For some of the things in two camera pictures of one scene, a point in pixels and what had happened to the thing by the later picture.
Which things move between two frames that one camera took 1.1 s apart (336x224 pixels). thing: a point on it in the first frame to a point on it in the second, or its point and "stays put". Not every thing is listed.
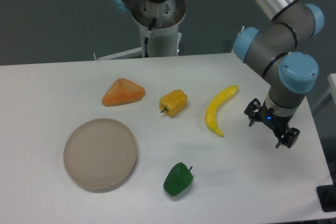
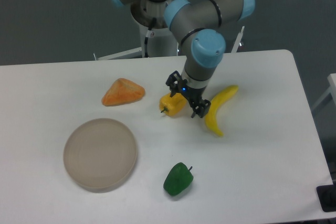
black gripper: (278, 124) to (200, 106)
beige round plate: (99, 155) stays put
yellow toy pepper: (173, 103) stays put
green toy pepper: (179, 179) stays put
